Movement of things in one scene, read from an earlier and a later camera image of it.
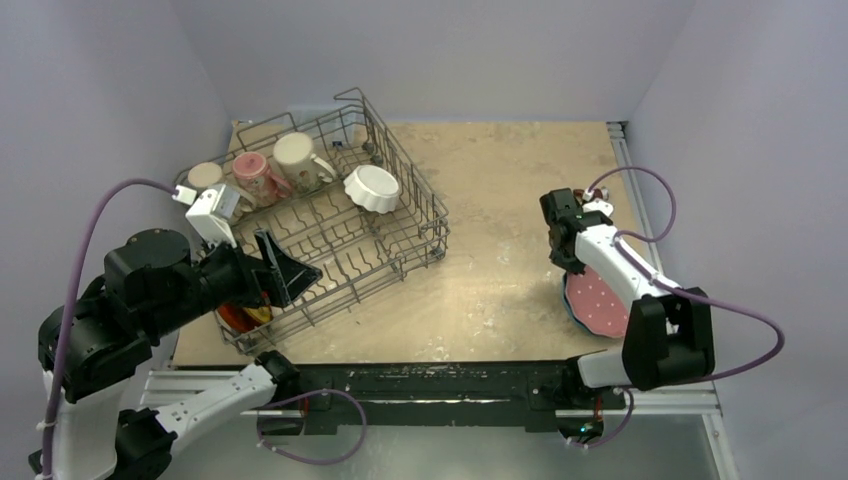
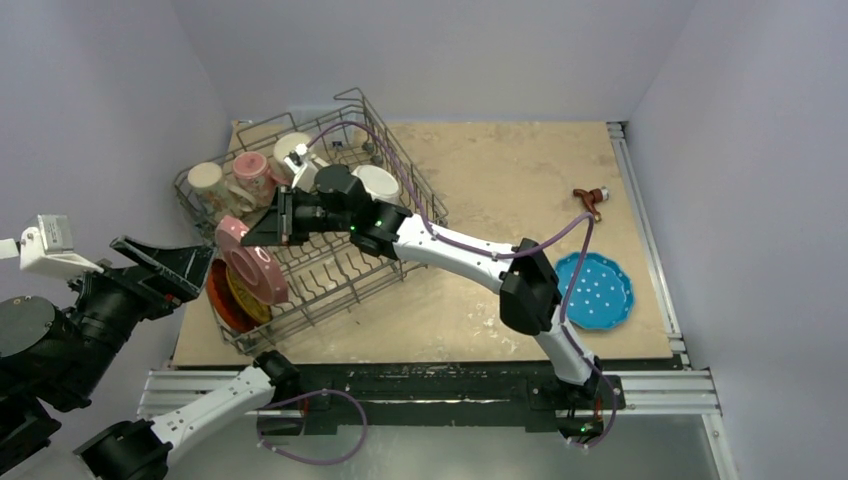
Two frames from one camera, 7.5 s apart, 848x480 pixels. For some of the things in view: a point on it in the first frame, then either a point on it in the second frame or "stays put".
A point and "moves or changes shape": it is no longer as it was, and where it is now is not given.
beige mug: x=202 y=175 stays put
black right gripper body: x=560 y=216 → x=285 y=216
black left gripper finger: x=288 y=276 → x=176 y=271
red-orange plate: x=237 y=317 stays put
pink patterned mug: x=253 y=174 stays put
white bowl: x=373 y=188 stays put
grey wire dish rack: x=339 y=195 stays put
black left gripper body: x=231 y=274 → x=117 y=299
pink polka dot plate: x=596 y=305 moves or changes shape
